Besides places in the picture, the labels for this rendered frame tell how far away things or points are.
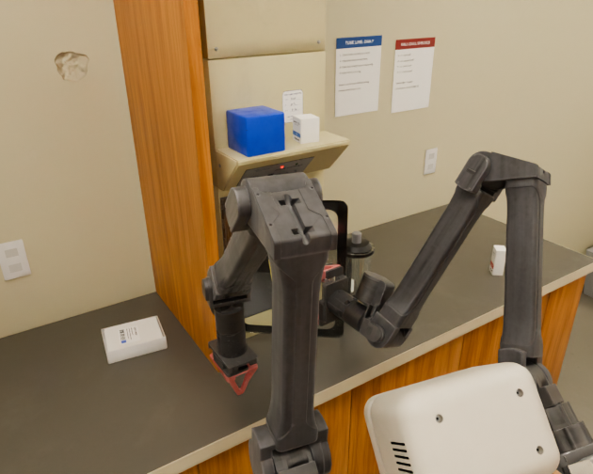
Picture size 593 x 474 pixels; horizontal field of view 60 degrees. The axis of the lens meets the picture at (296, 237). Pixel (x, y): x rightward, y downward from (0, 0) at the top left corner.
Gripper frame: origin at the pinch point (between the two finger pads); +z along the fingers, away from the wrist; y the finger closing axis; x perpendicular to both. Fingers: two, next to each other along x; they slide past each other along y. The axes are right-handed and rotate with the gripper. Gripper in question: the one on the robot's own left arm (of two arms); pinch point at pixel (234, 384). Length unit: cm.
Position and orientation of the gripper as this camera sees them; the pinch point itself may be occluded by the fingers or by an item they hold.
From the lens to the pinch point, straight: 113.1
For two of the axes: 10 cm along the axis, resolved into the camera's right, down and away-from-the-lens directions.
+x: -8.4, 2.4, -4.9
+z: 0.1, 9.0, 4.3
